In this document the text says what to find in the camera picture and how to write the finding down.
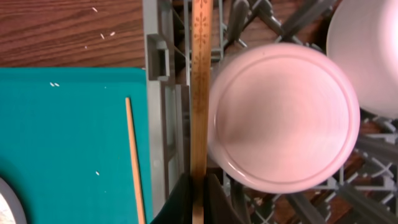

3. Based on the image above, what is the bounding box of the wooden chopstick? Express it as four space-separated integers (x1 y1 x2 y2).
190 0 213 224
125 97 146 224

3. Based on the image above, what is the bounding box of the white bowl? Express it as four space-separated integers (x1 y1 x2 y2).
326 0 397 119

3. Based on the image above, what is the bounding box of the pink bowl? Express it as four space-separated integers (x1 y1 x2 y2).
208 44 359 194

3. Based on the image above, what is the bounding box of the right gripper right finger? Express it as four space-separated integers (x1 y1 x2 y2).
203 174 246 224

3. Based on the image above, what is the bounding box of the grey dishwasher rack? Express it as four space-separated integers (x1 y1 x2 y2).
143 1 397 223

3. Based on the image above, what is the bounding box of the teal serving tray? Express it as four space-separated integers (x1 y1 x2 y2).
1 68 153 223

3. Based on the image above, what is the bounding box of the white plate with food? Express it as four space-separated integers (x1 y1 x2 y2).
1 179 27 224

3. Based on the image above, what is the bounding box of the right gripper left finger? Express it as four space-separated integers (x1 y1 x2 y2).
151 174 193 224

